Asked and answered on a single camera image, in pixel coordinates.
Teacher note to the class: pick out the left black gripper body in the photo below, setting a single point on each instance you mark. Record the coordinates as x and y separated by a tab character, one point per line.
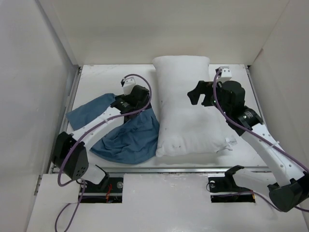
122	97

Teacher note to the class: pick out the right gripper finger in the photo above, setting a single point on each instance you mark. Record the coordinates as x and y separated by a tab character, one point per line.
194	94
207	100

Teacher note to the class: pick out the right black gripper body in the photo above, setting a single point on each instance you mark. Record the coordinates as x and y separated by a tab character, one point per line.
219	90

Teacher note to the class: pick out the white pillow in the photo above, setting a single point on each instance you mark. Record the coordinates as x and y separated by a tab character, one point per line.
185	128

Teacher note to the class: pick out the blue pillowcase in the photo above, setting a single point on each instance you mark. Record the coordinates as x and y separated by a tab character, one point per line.
131	143

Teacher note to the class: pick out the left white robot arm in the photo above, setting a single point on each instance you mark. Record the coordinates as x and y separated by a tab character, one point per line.
70	153

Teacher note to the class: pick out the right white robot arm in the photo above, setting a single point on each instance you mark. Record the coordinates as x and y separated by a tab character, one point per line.
287	185

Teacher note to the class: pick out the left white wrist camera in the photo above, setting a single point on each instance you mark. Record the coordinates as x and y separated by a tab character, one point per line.
127	84

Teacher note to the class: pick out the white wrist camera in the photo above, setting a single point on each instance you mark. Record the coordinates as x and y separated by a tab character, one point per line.
224	73
127	84

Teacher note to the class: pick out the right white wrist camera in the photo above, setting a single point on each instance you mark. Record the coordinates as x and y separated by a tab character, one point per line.
224	73

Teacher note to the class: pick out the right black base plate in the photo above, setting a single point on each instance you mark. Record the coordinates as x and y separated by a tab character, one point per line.
223	190

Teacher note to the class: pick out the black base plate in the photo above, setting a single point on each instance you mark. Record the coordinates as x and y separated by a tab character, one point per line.
112	193
223	190

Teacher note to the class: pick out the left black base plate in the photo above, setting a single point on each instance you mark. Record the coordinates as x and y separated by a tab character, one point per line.
112	193

